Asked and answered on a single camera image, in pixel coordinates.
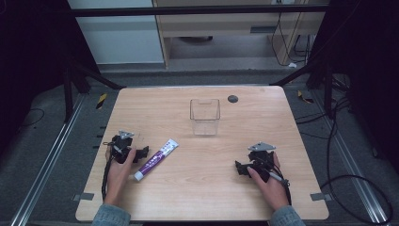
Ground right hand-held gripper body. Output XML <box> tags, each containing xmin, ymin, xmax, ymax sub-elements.
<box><xmin>247</xmin><ymin>141</ymin><xmax>285</xmax><ymax>184</ymax></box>

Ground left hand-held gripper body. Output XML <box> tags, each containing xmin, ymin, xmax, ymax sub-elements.
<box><xmin>104</xmin><ymin>129</ymin><xmax>137</xmax><ymax>165</ymax></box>

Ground purple and white toothpaste tube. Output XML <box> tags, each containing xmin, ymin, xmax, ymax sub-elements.
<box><xmin>133</xmin><ymin>137</ymin><xmax>180</xmax><ymax>183</ymax></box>

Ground clear plastic container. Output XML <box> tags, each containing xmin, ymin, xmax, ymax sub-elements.
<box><xmin>189</xmin><ymin>98</ymin><xmax>221</xmax><ymax>137</ymax></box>

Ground person's left hand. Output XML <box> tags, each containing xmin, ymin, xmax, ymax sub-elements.
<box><xmin>104</xmin><ymin>146</ymin><xmax>137</xmax><ymax>207</ymax></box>

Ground person's right hand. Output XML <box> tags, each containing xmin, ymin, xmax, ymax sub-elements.
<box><xmin>247</xmin><ymin>152</ymin><xmax>290</xmax><ymax>212</ymax></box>

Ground yellow and black tape strip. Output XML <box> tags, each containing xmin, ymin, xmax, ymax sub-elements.
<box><xmin>296</xmin><ymin>89</ymin><xmax>314</xmax><ymax>105</ymax></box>
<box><xmin>95</xmin><ymin>92</ymin><xmax>108</xmax><ymax>110</ymax></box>

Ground grey tape piece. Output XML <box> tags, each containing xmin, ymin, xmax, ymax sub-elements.
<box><xmin>72</xmin><ymin>192</ymin><xmax>95</xmax><ymax>202</ymax></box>
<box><xmin>310</xmin><ymin>192</ymin><xmax>332</xmax><ymax>202</ymax></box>

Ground black metal stand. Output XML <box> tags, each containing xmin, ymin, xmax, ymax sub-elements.
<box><xmin>61</xmin><ymin>56</ymin><xmax>127</xmax><ymax>124</ymax></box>
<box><xmin>269</xmin><ymin>59</ymin><xmax>335</xmax><ymax>121</ymax></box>

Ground white cabinet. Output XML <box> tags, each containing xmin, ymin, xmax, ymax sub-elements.
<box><xmin>67</xmin><ymin>0</ymin><xmax>166</xmax><ymax>66</ymax></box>

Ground light wooden desk furniture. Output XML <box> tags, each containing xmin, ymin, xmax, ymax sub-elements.
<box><xmin>152</xmin><ymin>0</ymin><xmax>330</xmax><ymax>70</ymax></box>

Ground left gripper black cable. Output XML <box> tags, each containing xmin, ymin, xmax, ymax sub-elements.
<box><xmin>101</xmin><ymin>155</ymin><xmax>115</xmax><ymax>202</ymax></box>

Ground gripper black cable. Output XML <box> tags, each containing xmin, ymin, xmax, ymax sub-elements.
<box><xmin>101</xmin><ymin>155</ymin><xmax>115</xmax><ymax>202</ymax></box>
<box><xmin>268</xmin><ymin>169</ymin><xmax>293</xmax><ymax>207</ymax></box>

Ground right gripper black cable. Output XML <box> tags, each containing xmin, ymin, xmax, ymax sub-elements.
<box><xmin>268</xmin><ymin>169</ymin><xmax>293</xmax><ymax>207</ymax></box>

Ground aluminium floor rail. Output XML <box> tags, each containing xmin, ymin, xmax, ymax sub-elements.
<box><xmin>8</xmin><ymin>93</ymin><xmax>87</xmax><ymax>226</ymax></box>
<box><xmin>310</xmin><ymin>90</ymin><xmax>390</xmax><ymax>225</ymax></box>

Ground thin black floor cable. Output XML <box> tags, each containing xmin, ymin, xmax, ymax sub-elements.
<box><xmin>19</xmin><ymin>107</ymin><xmax>46</xmax><ymax>128</ymax></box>

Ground black hanging cables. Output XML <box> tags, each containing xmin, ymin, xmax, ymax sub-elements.
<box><xmin>270</xmin><ymin>0</ymin><xmax>314</xmax><ymax>68</ymax></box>

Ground black floor cable loop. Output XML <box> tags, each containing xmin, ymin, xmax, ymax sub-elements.
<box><xmin>319</xmin><ymin>97</ymin><xmax>394</xmax><ymax>226</ymax></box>

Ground black horizontal frame bar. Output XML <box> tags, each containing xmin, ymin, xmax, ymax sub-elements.
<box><xmin>67</xmin><ymin>4</ymin><xmax>330</xmax><ymax>18</ymax></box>

